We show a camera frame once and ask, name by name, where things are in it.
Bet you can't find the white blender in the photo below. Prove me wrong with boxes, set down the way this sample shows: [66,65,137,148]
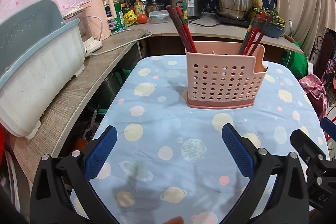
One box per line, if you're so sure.
[63,7,102,53]

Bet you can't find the red chopsticks bundle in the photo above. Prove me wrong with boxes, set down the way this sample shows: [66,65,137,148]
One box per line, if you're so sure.
[238,11,273,56]
[166,5,197,53]

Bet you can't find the yellow oil bottle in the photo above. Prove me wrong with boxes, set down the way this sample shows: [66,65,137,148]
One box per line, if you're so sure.
[133,0,145,16]

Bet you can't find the red tomato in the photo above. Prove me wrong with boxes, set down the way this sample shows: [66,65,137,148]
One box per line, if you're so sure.
[137,14,148,24]

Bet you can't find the white power cord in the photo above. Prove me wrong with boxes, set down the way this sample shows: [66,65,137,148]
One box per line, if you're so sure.
[85,28,153,58]

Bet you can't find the person's hand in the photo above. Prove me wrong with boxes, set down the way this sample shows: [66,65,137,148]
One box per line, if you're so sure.
[164,217,184,224]

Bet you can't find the green tin can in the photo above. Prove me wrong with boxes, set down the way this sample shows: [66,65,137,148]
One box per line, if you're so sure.
[110,0,125,33]

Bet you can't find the clear plastic food container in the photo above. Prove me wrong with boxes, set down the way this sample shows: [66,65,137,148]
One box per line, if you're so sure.
[149,10,170,24]

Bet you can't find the blue bowl of greens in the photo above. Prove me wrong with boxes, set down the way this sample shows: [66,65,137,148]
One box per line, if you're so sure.
[249,7,286,39]

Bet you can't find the black induction cooktop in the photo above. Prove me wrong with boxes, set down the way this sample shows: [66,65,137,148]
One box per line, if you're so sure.
[215,12,250,28]

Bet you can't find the yellow snack packet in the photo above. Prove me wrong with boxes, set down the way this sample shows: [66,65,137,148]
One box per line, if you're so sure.
[123,10,137,27]

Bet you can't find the small steel lidded pot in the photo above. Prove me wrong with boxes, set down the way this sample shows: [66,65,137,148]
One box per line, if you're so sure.
[145,0,165,16]

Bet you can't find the red chopsticks bundle left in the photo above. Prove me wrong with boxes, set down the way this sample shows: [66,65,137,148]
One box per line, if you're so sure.
[166,5,197,53]

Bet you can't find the blue white dish rack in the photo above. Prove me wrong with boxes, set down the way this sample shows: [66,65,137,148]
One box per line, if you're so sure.
[1,0,85,139]

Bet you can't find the green plastic bag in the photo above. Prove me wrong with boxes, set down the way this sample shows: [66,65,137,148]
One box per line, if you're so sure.
[280,51,308,80]

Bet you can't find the red chopsticks bundle right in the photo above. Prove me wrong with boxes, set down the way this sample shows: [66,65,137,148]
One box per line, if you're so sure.
[238,11,273,56]

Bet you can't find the pink perforated utensil holder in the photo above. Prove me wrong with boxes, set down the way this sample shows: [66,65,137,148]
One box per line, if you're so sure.
[186,41,267,109]

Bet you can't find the pink electric kettle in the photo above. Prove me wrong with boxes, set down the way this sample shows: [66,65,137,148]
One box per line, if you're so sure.
[79,0,117,41]

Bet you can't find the black power cord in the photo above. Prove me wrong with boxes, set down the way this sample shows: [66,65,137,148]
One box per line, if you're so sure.
[188,11,221,29]

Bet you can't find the pink floral bag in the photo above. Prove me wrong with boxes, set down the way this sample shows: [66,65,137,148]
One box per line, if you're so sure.
[299,59,335,120]

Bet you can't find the blue planet-print tablecloth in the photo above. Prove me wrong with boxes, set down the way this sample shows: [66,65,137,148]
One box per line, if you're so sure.
[91,55,328,223]

